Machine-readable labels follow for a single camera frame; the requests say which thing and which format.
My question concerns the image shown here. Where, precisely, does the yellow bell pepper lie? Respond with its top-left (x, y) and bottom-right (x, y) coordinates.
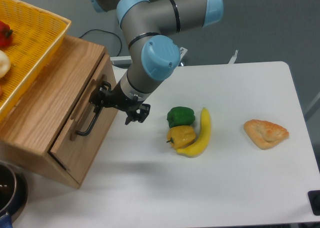
top-left (166, 125), bottom-right (196, 149)

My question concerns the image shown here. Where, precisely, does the green bell pepper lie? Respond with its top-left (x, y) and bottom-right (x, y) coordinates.
top-left (166, 106), bottom-right (196, 128)

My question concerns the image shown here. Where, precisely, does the dark metal pot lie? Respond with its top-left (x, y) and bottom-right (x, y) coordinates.
top-left (0, 162), bottom-right (29, 227)

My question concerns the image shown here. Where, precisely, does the yellow banana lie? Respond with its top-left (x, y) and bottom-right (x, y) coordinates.
top-left (176, 108), bottom-right (212, 158)

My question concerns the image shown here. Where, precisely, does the triangular pastry bread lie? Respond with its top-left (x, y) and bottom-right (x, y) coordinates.
top-left (243, 119), bottom-right (290, 150)

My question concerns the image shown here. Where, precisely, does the white round vegetable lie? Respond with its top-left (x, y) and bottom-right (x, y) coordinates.
top-left (0, 51), bottom-right (11, 78)

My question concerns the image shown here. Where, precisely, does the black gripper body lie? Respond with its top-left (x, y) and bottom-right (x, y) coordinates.
top-left (107, 83), bottom-right (144, 115)

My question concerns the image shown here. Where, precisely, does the wooden drawer cabinet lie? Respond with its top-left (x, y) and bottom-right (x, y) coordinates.
top-left (0, 36), bottom-right (109, 185)

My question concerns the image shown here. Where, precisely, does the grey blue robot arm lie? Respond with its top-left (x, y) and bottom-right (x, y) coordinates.
top-left (91, 0), bottom-right (224, 123)

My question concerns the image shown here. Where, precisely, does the red bell pepper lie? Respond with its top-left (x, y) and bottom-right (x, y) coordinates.
top-left (0, 21), bottom-right (13, 47)

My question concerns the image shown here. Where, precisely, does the black cable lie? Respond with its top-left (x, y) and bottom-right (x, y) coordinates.
top-left (78, 29), bottom-right (123, 57)

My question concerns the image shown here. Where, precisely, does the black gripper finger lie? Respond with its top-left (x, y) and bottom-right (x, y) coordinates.
top-left (125, 104), bottom-right (151, 125)
top-left (89, 81), bottom-right (111, 113)

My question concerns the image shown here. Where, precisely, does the yellow plastic basket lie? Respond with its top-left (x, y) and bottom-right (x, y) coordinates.
top-left (0, 0), bottom-right (71, 119)

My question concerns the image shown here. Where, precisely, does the wooden top drawer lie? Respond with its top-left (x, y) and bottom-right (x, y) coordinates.
top-left (50, 54), bottom-right (118, 188)

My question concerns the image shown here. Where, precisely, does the black table corner device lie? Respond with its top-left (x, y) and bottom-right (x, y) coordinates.
top-left (307, 190), bottom-right (320, 216)

